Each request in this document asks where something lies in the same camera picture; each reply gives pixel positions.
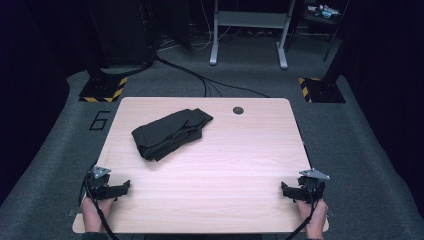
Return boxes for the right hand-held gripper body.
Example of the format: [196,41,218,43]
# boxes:
[297,168,331,203]

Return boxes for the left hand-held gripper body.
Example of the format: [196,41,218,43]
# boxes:
[86,165,116,201]

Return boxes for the black pleated skirt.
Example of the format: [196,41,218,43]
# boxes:
[131,107,214,162]

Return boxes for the person's right hand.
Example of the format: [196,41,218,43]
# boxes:
[295,197,330,240]

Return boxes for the person's left hand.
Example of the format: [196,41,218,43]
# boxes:
[80,195,116,233]

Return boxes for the black stand with striped base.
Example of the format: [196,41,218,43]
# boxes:
[297,33,347,104]
[78,0,129,103]

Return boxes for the black cabinet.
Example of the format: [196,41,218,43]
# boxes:
[87,0,157,68]

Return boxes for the dark shelf with clutter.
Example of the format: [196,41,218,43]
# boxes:
[301,0,350,36]

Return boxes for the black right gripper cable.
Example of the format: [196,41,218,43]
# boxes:
[283,181,318,240]

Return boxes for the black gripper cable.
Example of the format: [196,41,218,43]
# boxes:
[283,181,318,240]
[81,173,120,240]

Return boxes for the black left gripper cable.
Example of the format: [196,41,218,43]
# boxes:
[81,173,120,240]

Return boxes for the black floor cable bundle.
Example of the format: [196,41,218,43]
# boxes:
[99,54,270,99]

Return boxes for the grey metal desk frame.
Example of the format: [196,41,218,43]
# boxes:
[208,0,297,70]

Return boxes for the white cables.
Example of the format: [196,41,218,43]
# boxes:
[156,0,233,52]

